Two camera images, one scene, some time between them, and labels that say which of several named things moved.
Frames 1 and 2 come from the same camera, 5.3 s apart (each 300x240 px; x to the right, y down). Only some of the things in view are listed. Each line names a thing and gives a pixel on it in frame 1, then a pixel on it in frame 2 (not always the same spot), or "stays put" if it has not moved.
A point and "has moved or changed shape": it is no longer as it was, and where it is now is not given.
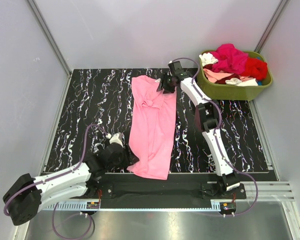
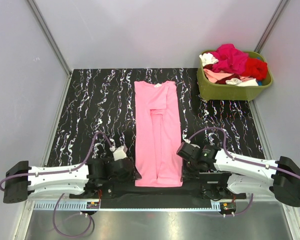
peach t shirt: x=213 y=76 stays put
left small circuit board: x=91 y=205 stays put
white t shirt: x=207 y=58 stays put
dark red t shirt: x=222 y=80 stays put
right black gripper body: x=166 y=81 -> x=191 y=166
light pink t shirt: x=152 y=128 has moved or changed shape
